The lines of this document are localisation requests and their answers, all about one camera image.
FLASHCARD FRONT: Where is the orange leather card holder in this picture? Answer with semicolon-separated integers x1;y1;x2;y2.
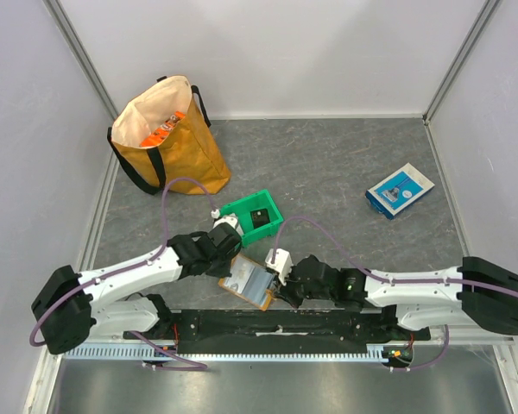
218;254;275;311

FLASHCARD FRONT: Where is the green plastic bin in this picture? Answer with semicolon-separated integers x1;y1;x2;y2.
220;189;284;248

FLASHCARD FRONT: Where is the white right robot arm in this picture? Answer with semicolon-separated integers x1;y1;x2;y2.
275;255;518;340

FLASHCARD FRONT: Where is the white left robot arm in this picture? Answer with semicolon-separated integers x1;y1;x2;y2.
29;223;242;354

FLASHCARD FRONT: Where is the small black device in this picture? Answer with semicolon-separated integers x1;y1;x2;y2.
250;208;271;229

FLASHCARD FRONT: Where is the brown tote bag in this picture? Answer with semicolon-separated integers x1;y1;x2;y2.
107;75;231;195

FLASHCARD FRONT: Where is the blue white box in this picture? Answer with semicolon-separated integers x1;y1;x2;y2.
365;163;435;220

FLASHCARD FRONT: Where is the orange snack packet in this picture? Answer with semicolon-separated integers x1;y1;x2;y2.
140;111;186;147

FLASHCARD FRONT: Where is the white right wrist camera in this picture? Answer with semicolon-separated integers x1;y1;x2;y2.
265;248;293;285

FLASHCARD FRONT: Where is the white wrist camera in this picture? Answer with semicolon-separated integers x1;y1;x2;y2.
211;209;243;236
265;248;293;285

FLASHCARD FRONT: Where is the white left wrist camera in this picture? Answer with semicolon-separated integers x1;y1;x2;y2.
211;209;243;236

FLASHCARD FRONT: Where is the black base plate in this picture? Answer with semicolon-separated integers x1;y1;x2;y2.
155;308;433;346

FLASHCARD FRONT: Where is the white slotted cable duct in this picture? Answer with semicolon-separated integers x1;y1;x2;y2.
63;342;405;363

